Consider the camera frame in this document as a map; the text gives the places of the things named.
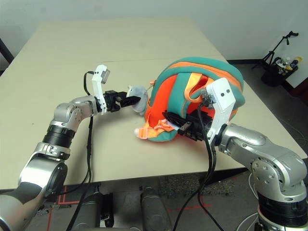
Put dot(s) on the black storage bin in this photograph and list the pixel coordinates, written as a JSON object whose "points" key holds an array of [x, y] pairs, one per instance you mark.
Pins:
{"points": [[274, 77]]}

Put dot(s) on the red floor tape cross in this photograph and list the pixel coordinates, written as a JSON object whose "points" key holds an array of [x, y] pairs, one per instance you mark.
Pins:
{"points": [[199, 205]]}

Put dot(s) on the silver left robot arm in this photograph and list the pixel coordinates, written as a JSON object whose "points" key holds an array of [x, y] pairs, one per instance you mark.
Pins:
{"points": [[43, 166]]}

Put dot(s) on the black tripod stand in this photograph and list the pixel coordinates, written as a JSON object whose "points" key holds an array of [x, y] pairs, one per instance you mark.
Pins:
{"points": [[272, 54]]}

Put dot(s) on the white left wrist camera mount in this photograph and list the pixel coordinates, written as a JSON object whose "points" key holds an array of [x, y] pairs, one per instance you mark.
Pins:
{"points": [[97, 84]]}

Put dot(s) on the dark grey robot leg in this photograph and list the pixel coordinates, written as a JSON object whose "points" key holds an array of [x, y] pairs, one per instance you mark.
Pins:
{"points": [[155, 209], [92, 211]]}

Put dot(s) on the dark grey right robot leg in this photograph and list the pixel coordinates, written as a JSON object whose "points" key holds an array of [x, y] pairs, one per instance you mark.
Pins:
{"points": [[155, 209]]}

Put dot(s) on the red floor tape lines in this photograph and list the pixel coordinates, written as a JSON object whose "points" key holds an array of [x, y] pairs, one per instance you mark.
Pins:
{"points": [[63, 199]]}

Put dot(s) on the beige black-framed side table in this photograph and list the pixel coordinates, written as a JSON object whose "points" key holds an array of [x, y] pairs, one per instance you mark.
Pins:
{"points": [[6, 53]]}

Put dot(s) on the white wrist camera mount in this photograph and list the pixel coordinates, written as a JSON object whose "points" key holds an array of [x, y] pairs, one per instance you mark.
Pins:
{"points": [[223, 101], [97, 84]]}

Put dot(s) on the grey white plush toy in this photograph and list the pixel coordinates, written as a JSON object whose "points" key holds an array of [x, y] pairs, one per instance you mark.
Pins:
{"points": [[139, 92]]}

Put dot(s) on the dark grey left robot leg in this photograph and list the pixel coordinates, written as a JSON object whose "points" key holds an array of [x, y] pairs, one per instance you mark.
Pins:
{"points": [[92, 211]]}

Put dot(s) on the orange and teal backpack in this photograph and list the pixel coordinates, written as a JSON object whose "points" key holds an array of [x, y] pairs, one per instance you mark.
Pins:
{"points": [[168, 96]]}

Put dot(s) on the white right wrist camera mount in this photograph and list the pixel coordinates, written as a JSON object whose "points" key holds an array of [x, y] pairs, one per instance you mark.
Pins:
{"points": [[223, 101]]}

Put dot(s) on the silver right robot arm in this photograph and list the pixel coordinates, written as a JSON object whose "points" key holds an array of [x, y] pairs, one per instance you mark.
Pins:
{"points": [[264, 154]]}

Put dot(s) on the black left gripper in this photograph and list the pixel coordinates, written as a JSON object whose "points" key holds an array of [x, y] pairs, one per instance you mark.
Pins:
{"points": [[111, 101]]}

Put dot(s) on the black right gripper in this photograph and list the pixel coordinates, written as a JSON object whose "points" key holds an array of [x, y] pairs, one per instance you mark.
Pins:
{"points": [[197, 127]]}

